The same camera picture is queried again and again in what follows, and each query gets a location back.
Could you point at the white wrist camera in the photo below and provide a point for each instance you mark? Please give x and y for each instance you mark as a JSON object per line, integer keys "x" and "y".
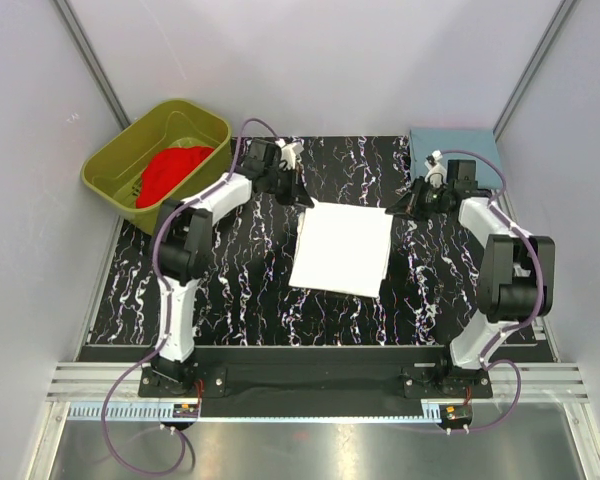
{"x": 290, "y": 154}
{"x": 437, "y": 173}

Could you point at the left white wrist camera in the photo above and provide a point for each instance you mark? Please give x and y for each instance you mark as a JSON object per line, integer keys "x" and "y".
{"x": 290, "y": 154}

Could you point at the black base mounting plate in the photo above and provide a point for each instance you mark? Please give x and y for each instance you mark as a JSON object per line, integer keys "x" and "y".
{"x": 409, "y": 371}

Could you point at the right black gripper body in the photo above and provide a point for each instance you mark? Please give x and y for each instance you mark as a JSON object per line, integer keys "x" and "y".
{"x": 427, "y": 199}

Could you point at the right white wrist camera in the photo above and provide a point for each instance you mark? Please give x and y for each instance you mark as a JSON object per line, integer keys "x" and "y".
{"x": 437, "y": 173}

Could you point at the folded blue t shirt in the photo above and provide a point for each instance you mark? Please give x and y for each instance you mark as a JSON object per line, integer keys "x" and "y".
{"x": 423, "y": 141}

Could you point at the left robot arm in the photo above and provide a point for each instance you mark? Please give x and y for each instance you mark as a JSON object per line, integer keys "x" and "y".
{"x": 182, "y": 241}

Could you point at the white printed t shirt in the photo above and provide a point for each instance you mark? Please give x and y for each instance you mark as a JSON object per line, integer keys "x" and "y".
{"x": 342, "y": 249}

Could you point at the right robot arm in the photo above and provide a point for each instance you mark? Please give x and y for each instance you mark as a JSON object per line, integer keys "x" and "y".
{"x": 516, "y": 277}

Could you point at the olive green plastic basket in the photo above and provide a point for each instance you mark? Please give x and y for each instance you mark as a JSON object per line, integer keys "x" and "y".
{"x": 115, "y": 171}

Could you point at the red t shirt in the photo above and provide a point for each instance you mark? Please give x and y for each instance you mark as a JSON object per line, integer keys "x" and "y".
{"x": 168, "y": 169}

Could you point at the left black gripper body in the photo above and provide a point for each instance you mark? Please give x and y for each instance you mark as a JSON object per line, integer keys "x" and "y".
{"x": 281, "y": 184}

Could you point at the slotted grey cable duct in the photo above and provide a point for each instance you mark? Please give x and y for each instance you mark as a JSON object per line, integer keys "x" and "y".
{"x": 172, "y": 412}

